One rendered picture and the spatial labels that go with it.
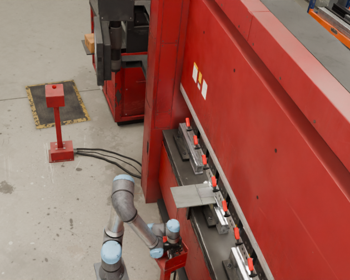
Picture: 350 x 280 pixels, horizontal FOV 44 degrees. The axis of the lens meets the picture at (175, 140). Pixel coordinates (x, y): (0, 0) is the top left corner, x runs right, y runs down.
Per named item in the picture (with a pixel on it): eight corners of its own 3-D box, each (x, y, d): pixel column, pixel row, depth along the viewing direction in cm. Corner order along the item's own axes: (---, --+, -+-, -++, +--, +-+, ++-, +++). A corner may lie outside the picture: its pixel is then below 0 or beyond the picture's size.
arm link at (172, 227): (165, 218, 259) (179, 218, 259) (165, 229, 266) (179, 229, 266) (165, 229, 253) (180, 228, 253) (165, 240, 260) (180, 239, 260)
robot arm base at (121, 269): (101, 286, 255) (101, 276, 248) (96, 264, 265) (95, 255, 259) (126, 280, 259) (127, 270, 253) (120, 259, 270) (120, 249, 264)
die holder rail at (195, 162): (178, 132, 356) (179, 123, 350) (185, 131, 357) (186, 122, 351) (195, 174, 319) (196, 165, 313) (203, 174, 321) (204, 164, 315)
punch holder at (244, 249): (236, 245, 246) (242, 226, 236) (250, 243, 248) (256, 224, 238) (246, 268, 235) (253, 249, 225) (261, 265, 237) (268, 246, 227)
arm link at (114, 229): (100, 252, 259) (112, 189, 226) (103, 232, 271) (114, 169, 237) (120, 254, 261) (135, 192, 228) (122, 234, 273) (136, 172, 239)
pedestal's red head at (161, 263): (149, 251, 290) (151, 234, 279) (171, 243, 297) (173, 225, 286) (163, 275, 277) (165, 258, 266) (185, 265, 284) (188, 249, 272)
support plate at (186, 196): (170, 188, 290) (170, 187, 290) (207, 184, 297) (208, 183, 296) (176, 208, 277) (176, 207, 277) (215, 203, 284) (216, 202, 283)
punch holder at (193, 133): (189, 134, 320) (191, 116, 309) (200, 133, 322) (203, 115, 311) (194, 147, 309) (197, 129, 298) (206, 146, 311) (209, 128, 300)
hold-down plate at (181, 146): (173, 136, 351) (173, 134, 349) (179, 136, 352) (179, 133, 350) (182, 161, 329) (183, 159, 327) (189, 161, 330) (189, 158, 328)
